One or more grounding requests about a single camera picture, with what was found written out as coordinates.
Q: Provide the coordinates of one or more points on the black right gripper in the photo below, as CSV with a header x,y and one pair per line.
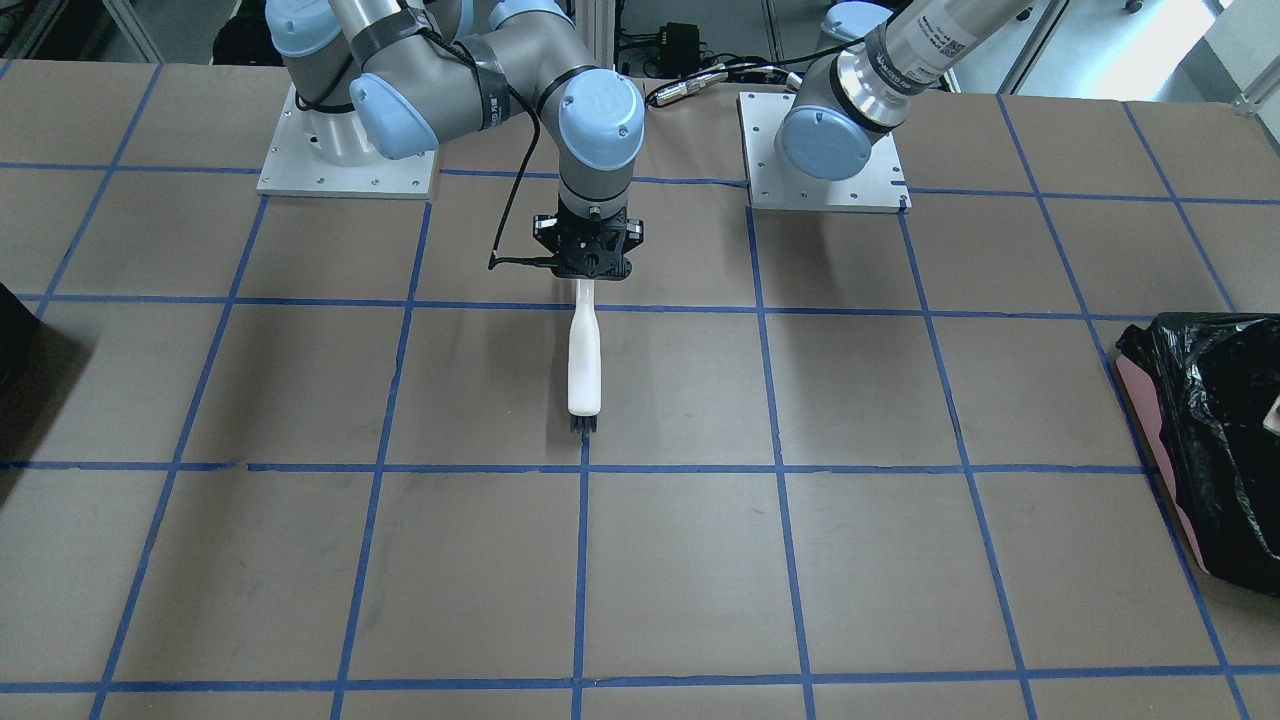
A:
x,y
543,232

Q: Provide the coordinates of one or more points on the white hand brush black bristles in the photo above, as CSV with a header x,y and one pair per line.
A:
x,y
584,369

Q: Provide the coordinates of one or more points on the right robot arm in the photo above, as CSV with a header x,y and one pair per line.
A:
x,y
378,86

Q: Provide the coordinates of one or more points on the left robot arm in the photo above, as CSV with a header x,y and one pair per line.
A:
x,y
872,61

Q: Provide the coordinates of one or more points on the bin with black bag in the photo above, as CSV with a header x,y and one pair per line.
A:
x,y
19,328
1204,387

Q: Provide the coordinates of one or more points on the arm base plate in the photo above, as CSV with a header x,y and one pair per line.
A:
x,y
803,157
313,154

